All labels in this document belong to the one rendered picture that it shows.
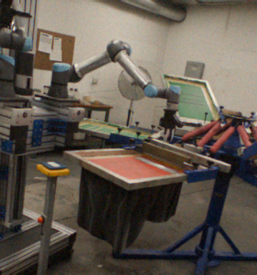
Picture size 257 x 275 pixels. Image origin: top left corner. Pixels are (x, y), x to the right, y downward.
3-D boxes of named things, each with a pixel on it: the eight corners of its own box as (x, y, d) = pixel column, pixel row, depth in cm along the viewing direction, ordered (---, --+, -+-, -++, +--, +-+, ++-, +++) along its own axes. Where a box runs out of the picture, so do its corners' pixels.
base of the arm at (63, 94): (42, 94, 238) (44, 80, 235) (56, 95, 251) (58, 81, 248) (59, 98, 232) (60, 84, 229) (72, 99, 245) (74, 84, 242)
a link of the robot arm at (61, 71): (46, 81, 235) (49, 60, 232) (58, 81, 248) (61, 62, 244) (61, 84, 231) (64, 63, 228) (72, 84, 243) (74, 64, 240)
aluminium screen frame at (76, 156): (128, 190, 170) (129, 182, 169) (62, 157, 209) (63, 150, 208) (215, 176, 224) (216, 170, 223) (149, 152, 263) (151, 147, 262)
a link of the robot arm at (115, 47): (108, 32, 212) (159, 89, 205) (116, 35, 222) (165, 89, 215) (97, 46, 217) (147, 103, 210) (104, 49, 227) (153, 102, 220)
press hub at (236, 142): (208, 275, 289) (250, 115, 253) (173, 253, 315) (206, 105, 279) (232, 263, 316) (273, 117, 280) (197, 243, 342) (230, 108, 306)
